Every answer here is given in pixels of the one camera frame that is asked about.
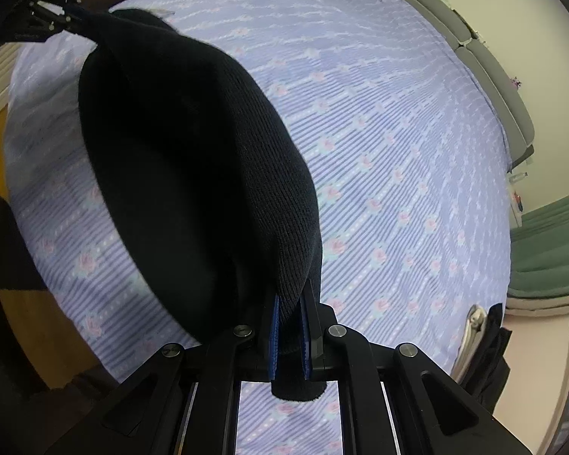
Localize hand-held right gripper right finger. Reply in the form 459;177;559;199
299;279;532;455

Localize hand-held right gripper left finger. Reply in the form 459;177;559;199
42;293;286;455

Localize black knitted pants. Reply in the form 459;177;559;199
78;8;325;402

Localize white cloth bag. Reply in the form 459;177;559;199
453;305;487;377

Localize black bag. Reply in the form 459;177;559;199
472;303;511;414

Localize purple floral bed sheet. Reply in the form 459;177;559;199
2;0;514;455

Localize green blanket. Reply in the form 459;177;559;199
506;198;569;300

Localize grey padded headboard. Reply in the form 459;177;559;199
359;0;536;172

